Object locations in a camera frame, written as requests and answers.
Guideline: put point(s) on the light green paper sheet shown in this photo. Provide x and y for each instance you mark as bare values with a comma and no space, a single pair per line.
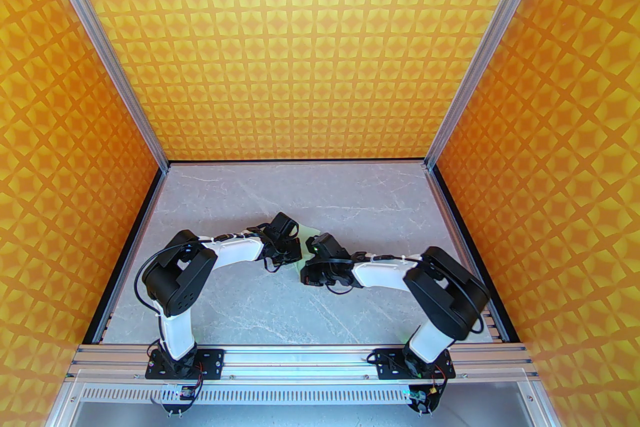
307,232

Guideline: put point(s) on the grooved aluminium mounting rail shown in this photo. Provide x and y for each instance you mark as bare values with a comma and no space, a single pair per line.
300,357

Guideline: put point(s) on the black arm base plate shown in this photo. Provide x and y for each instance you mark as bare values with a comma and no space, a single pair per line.
386,365
214,360

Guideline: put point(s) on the aluminium corner post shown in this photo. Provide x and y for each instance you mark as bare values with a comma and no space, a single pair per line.
100,39
492,39

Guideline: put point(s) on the thin black edge strip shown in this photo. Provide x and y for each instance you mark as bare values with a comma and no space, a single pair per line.
300,162

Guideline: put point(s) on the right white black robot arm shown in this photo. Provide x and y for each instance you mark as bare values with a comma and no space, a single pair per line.
450,300

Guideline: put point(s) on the table side rail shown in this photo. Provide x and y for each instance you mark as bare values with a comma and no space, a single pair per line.
454,219
143,219

